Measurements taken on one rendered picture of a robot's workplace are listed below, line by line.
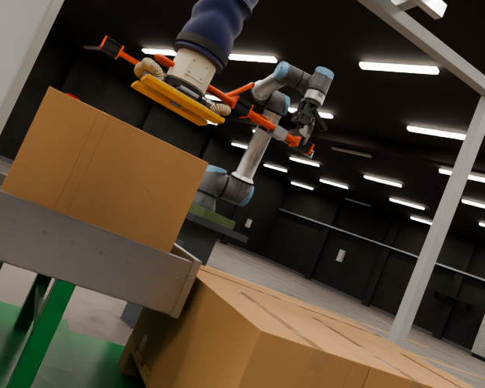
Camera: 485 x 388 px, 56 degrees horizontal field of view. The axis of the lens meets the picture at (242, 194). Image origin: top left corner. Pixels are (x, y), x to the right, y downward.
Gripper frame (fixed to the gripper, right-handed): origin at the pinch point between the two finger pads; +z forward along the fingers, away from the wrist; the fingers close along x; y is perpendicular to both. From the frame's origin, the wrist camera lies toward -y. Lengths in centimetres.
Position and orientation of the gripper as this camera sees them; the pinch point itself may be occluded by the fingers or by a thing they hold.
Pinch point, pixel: (299, 144)
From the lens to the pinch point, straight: 213.5
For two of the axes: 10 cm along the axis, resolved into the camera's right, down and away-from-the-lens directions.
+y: -8.3, -3.8, -4.0
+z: -3.9, 9.2, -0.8
